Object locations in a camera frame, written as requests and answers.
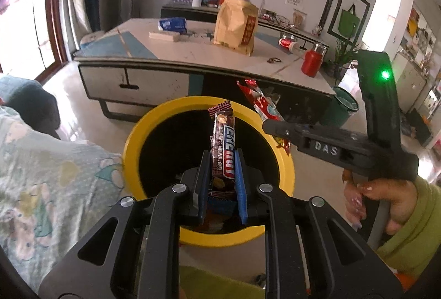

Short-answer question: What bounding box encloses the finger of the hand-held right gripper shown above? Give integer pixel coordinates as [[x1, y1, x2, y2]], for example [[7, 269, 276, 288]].
[[262, 119, 301, 145]]

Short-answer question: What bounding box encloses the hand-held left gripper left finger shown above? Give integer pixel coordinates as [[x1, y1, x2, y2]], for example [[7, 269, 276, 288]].
[[39, 150, 212, 299]]

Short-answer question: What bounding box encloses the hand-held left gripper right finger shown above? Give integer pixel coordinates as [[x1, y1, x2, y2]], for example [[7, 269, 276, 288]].
[[235, 148, 404, 299]]

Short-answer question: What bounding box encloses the red foil snack wrapper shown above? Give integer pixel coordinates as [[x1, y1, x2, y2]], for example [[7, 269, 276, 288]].
[[236, 79, 292, 152]]

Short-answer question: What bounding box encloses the brown chocolate bar wrapper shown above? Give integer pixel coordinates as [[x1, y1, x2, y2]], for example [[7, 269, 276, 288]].
[[208, 100, 238, 207]]

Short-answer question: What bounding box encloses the yellow round bin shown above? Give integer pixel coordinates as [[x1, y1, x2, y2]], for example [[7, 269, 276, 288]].
[[123, 96, 296, 248]]

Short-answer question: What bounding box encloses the person's right forearm green sleeve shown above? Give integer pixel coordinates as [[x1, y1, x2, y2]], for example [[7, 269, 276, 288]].
[[375, 178, 441, 281]]

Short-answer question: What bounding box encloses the person's right hand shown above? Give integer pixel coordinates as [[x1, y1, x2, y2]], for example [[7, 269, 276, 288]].
[[343, 169, 420, 236]]

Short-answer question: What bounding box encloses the green bucket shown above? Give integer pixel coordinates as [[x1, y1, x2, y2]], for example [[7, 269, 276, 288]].
[[319, 86, 361, 129]]

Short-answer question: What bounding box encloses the red bottle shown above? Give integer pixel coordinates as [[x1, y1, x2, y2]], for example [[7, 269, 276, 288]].
[[301, 44, 328, 78]]

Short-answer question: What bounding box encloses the grey cabinet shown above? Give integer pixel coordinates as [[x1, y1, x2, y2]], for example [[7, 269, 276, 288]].
[[396, 58, 428, 107]]

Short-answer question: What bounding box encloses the red can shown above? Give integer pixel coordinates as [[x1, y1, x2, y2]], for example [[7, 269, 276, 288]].
[[278, 37, 307, 53]]

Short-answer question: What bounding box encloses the green potted plant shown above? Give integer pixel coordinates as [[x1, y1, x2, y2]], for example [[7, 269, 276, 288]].
[[329, 37, 361, 80]]

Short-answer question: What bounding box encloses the person's green clothing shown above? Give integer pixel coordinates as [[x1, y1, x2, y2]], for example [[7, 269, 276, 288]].
[[179, 265, 267, 299]]

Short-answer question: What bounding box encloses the yellow paper bag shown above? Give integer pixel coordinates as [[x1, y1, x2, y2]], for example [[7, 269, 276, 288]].
[[213, 0, 259, 57]]

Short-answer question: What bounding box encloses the beige and blue coffee table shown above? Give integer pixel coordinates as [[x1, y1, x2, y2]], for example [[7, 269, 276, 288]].
[[74, 17, 337, 121]]

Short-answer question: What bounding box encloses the green tote bag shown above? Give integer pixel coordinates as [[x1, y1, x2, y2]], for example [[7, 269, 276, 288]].
[[339, 4, 361, 41]]

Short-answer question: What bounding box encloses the white flat box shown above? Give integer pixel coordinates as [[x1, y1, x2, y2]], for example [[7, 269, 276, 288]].
[[149, 31, 182, 43]]

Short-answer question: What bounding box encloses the blue tissue pack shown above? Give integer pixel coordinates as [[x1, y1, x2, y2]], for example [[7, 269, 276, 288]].
[[158, 17, 189, 34]]

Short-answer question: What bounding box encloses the black television cabinet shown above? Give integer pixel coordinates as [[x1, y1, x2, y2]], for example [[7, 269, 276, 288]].
[[161, 3, 330, 49]]

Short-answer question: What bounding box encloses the blue and white round stool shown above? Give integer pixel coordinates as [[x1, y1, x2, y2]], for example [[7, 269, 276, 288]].
[[80, 31, 106, 45]]

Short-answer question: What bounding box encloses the teal quilted bedspread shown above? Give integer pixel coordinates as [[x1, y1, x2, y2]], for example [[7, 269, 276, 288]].
[[0, 75, 61, 140]]

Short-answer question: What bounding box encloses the brown framed glass door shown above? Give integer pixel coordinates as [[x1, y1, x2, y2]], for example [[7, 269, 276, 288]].
[[0, 0, 69, 76]]

